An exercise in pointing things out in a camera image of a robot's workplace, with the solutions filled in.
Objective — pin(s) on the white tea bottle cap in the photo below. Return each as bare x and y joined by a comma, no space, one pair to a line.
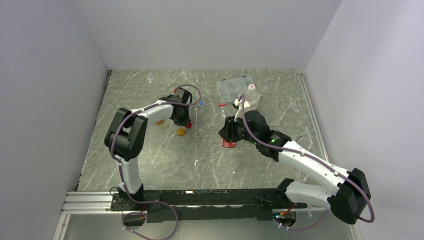
252,88

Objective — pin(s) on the aluminium rail frame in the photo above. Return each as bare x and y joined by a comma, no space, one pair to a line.
85,203

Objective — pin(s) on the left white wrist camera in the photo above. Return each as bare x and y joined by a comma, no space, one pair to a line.
183,96

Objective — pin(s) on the small clear cup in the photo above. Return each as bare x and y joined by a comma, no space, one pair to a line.
150,78

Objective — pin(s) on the red bottle cap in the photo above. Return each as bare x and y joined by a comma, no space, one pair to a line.
188,125

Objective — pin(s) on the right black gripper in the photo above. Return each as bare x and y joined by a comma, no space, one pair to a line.
229,131

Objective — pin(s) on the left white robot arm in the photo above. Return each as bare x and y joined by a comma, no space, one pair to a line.
126,135

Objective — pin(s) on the large clear tea bottle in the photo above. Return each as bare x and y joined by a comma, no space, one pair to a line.
253,98

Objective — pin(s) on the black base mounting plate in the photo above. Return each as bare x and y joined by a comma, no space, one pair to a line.
209,204

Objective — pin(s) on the clear plastic screw box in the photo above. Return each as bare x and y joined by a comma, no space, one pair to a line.
230,89

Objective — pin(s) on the orange bottle cap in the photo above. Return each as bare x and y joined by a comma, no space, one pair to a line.
180,131

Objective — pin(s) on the small red label bottle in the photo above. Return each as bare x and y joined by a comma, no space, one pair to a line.
226,112

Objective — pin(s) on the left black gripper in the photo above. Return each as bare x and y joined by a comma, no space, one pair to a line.
184,122

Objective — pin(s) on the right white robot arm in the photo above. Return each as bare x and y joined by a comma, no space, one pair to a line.
344,192

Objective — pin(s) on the orange juice bottle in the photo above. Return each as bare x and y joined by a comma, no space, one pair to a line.
160,122

